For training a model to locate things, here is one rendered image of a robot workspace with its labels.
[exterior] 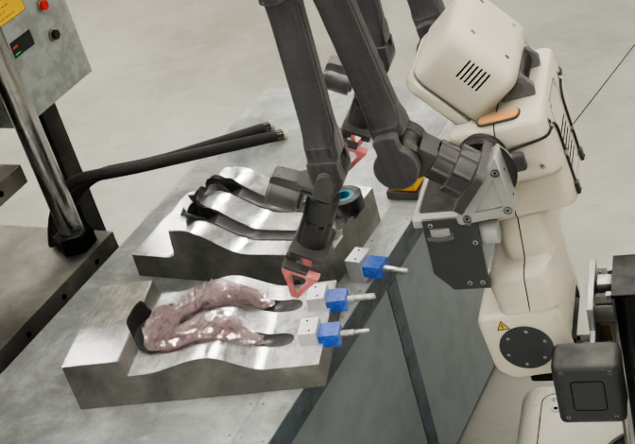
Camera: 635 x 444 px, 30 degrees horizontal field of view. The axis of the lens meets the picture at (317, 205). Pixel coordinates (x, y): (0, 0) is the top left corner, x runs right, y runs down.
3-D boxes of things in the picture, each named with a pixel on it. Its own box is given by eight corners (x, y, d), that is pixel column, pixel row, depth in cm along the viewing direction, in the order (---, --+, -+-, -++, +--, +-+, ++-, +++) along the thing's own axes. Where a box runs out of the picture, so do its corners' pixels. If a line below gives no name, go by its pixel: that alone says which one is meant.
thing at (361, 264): (416, 274, 244) (410, 252, 241) (405, 288, 240) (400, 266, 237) (361, 267, 251) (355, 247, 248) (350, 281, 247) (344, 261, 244)
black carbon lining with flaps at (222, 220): (338, 209, 259) (328, 172, 255) (307, 251, 248) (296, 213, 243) (207, 203, 276) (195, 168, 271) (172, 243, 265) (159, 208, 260)
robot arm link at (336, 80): (385, 63, 232) (392, 43, 239) (329, 45, 233) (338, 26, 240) (369, 113, 239) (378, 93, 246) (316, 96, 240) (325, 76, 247)
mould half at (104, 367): (342, 301, 242) (330, 257, 236) (325, 386, 220) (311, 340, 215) (117, 327, 254) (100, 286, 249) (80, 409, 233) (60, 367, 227)
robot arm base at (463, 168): (485, 179, 189) (493, 141, 199) (439, 157, 189) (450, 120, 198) (460, 217, 194) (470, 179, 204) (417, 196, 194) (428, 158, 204)
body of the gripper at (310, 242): (285, 258, 209) (294, 226, 204) (300, 226, 217) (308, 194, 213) (320, 269, 208) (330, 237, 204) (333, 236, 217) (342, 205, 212)
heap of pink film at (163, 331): (278, 295, 239) (267, 264, 235) (262, 351, 224) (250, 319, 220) (159, 309, 245) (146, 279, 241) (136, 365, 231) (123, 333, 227)
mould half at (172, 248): (381, 220, 264) (368, 169, 258) (334, 291, 246) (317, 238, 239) (196, 212, 288) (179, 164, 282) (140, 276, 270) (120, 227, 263)
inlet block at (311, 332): (373, 333, 226) (368, 311, 223) (370, 350, 221) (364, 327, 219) (307, 340, 229) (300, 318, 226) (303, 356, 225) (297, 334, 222)
